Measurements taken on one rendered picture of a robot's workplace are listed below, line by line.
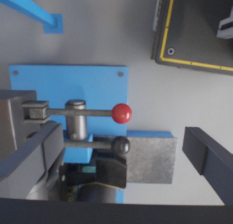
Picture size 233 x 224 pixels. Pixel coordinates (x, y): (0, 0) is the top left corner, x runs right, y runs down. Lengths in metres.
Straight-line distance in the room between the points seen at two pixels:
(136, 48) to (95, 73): 0.35
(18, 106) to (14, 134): 0.04
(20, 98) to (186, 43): 0.86
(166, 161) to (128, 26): 1.03
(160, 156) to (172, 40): 0.81
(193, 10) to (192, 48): 0.18
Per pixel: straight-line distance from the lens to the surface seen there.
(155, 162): 1.33
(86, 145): 0.30
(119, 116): 0.26
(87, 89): 1.15
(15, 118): 0.29
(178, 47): 0.97
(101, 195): 0.89
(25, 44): 1.43
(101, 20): 1.28
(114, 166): 0.86
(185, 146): 0.17
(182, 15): 1.00
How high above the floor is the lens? 1.24
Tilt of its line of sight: 75 degrees down
